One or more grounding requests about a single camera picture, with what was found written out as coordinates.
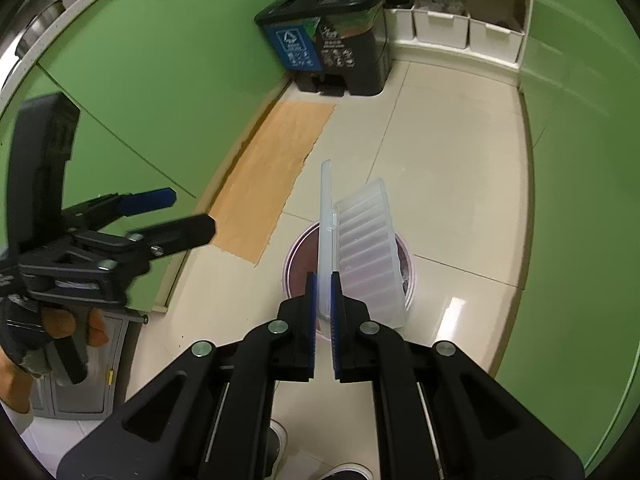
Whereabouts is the person's left hand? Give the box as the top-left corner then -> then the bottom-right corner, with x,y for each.
0,297 -> 108,377

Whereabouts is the person's left shoe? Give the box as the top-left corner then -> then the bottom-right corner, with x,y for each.
267,420 -> 288,480

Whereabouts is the black sorting trash bin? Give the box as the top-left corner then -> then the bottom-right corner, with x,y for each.
254,0 -> 393,97

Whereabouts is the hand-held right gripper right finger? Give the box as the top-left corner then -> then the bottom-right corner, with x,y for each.
330,271 -> 586,480

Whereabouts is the metal pot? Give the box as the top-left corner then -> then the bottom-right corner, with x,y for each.
15,0 -> 66,58

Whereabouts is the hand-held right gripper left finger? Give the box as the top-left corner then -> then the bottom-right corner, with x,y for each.
56,272 -> 319,480

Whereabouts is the person's right shoe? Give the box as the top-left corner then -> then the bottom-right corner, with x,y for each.
317,464 -> 373,480

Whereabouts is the person's shoe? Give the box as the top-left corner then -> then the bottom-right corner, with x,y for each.
317,464 -> 373,480
267,420 -> 288,480

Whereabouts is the green cabinet under counter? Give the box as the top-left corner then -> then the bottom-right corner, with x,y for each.
492,0 -> 640,466

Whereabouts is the grey storage cabinet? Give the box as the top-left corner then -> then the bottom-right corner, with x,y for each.
32,310 -> 148,418

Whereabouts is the green cabinet under stove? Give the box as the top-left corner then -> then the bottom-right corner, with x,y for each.
0,0 -> 296,311

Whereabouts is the clear plastic tray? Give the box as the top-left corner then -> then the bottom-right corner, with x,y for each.
318,160 -> 408,330

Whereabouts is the white storage box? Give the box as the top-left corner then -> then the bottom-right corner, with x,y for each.
469,17 -> 526,63
384,0 -> 416,41
412,0 -> 471,51

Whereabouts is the person's left forearm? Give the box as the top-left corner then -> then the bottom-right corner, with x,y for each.
0,347 -> 36,431

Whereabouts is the brown cardboard floor sheet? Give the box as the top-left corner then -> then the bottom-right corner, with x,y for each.
207,101 -> 337,265

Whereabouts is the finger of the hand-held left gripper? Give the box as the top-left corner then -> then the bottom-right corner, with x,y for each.
75,213 -> 217,266
60,187 -> 177,231

